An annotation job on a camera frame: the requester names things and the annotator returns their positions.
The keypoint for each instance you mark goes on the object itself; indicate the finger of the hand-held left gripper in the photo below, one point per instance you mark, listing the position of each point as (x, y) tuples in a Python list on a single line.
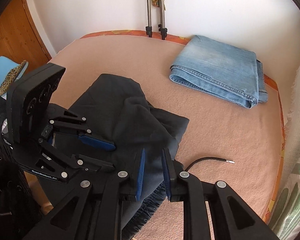
[(97, 141), (90, 162)]

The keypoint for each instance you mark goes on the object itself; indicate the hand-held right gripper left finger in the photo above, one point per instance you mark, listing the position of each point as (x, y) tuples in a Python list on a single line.
[(140, 175)]

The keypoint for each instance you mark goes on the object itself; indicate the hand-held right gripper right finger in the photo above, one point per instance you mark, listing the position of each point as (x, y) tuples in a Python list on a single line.
[(166, 177)]

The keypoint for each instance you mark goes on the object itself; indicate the dark grey pants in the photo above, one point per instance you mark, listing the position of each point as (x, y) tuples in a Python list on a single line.
[(130, 120)]

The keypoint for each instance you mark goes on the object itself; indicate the leopard print cushion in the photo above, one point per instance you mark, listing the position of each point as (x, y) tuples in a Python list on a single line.
[(11, 77)]

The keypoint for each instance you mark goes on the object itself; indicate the light blue chair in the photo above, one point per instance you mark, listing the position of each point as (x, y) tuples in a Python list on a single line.
[(0, 66)]

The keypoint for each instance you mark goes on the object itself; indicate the peach blanket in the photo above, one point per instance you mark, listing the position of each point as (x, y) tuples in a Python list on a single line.
[(215, 135)]

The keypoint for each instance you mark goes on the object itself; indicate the wooden door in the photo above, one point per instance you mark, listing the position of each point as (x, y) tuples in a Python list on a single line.
[(15, 32)]

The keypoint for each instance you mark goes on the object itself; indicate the orange floral mattress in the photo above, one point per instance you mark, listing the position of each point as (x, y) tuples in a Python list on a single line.
[(120, 32)]

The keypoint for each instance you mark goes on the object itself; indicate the light blue jeans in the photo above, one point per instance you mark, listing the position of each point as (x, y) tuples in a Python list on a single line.
[(215, 65)]

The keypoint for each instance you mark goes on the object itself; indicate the cactus print pillow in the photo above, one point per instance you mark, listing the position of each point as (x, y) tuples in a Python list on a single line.
[(295, 197)]

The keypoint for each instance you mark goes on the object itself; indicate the metal tripod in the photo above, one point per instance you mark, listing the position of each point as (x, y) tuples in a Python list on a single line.
[(148, 10)]

